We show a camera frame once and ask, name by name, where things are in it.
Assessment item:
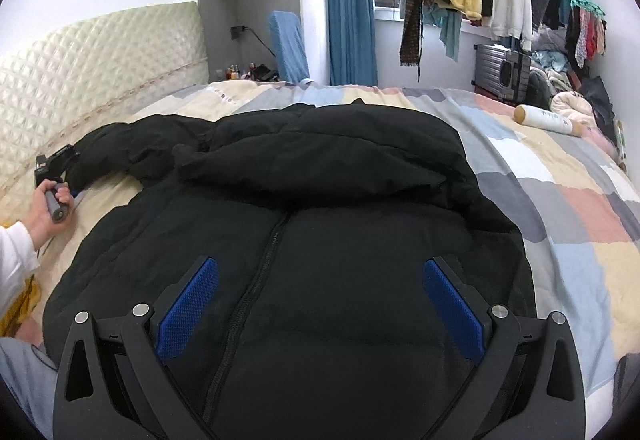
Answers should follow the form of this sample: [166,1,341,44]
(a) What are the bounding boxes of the black puffer jacket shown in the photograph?
[42,98,539,440]

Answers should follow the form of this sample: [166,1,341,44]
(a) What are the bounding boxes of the cream quilted headboard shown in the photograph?
[0,1,210,226]

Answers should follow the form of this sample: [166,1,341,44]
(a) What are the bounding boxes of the person's left hand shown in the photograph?
[21,184,76,251]

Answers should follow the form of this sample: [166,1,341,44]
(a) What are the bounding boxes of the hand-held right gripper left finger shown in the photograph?
[52,256,221,440]

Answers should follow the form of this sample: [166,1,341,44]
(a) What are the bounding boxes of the yellow cloth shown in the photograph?
[0,274,43,338]

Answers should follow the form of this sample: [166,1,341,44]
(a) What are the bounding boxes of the cream cylindrical bottle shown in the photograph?
[514,104,584,139]

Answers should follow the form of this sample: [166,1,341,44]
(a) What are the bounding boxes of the blue covered chair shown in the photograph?
[268,11,311,85]

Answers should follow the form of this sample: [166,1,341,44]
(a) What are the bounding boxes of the grey hard-shell suitcase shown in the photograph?
[472,43,532,106]

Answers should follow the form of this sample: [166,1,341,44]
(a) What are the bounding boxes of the pile of clothes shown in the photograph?
[525,48,621,146]

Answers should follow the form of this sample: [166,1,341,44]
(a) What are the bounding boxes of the cosmetic bottles on nightstand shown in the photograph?
[215,62,279,83]

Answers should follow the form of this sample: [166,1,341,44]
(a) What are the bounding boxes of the person's left forearm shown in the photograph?
[0,220,42,336]

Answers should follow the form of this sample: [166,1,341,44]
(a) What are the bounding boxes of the blue curtain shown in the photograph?
[326,0,379,88]

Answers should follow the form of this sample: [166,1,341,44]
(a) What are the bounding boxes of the person's leg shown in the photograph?
[0,336,60,440]

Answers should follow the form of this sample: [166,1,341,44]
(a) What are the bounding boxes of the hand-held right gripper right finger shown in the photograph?
[423,256,587,440]

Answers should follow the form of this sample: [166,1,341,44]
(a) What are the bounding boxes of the patchwork pastel bed quilt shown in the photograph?
[30,80,640,426]

